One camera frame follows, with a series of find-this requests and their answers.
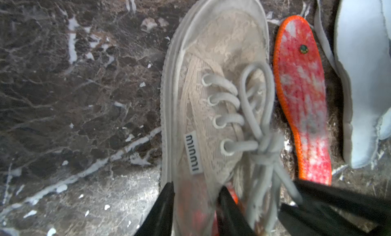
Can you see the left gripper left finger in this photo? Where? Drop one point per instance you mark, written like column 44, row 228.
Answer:
column 159, row 220

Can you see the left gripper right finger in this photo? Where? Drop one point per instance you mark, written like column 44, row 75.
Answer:
column 245, row 228

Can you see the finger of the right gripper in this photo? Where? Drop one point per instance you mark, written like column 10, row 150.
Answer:
column 316, row 220
column 377, row 210

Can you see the beige sneaker one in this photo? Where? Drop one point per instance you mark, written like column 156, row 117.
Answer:
column 217, row 98

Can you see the red fuzzy insole orange trim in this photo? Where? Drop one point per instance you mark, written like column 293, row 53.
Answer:
column 301, row 91

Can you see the white shoe insole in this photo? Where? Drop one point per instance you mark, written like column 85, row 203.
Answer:
column 385, row 127
column 360, row 55

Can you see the white sneaker one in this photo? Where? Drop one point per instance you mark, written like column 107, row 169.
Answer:
column 323, row 40

